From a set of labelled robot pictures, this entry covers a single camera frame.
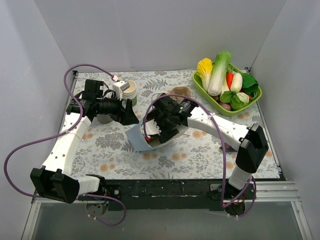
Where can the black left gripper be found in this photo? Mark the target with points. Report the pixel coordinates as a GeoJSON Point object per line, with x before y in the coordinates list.
{"type": "Point", "coordinates": [122, 111]}

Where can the small green toy cabbage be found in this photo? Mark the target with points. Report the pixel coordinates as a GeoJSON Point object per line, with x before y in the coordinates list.
{"type": "Point", "coordinates": [239, 100]}

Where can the yellow toy cabbage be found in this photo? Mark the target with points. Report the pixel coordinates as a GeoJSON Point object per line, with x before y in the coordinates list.
{"type": "Point", "coordinates": [204, 71]}

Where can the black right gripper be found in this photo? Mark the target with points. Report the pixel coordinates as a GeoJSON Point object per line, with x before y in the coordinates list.
{"type": "Point", "coordinates": [163, 129]}

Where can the green toy leafy vegetable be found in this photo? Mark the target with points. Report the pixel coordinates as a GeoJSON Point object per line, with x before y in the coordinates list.
{"type": "Point", "coordinates": [249, 86]}

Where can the green plastic basket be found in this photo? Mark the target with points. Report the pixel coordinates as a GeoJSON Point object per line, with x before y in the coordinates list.
{"type": "Point", "coordinates": [231, 69]}

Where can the white toy radish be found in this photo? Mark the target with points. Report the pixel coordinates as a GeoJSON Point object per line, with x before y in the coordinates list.
{"type": "Point", "coordinates": [237, 82]}

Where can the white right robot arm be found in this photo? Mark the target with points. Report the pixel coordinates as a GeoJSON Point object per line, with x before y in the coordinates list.
{"type": "Point", "coordinates": [249, 142]}

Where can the orange toy carrot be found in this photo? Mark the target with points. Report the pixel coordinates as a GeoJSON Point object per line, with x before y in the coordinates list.
{"type": "Point", "coordinates": [229, 79]}

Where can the floral patterned table mat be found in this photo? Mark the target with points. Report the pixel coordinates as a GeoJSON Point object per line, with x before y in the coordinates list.
{"type": "Point", "coordinates": [106, 151]}

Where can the grey straw holder cup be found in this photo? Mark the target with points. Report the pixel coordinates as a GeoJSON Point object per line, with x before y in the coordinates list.
{"type": "Point", "coordinates": [104, 119]}

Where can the red toy onion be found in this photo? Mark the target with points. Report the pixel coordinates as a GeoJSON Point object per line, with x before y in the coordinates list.
{"type": "Point", "coordinates": [226, 106]}

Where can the green toy napa cabbage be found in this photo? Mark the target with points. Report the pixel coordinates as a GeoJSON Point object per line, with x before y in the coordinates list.
{"type": "Point", "coordinates": [219, 72]}

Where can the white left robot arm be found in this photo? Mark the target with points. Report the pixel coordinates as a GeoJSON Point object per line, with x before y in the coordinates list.
{"type": "Point", "coordinates": [53, 179]}

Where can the stack of paper cups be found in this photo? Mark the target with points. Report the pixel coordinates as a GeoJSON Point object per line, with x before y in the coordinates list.
{"type": "Point", "coordinates": [130, 93]}

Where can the white paper carry bag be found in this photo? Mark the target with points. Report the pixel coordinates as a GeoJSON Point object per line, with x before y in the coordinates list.
{"type": "Point", "coordinates": [144, 135]}

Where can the purple toy eggplant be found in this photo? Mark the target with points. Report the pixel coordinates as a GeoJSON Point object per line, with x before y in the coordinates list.
{"type": "Point", "coordinates": [228, 148]}

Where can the brown pulp cup carrier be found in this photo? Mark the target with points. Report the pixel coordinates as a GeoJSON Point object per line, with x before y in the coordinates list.
{"type": "Point", "coordinates": [181, 90]}

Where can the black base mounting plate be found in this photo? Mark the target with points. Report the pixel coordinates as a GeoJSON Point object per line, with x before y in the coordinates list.
{"type": "Point", "coordinates": [162, 194]}

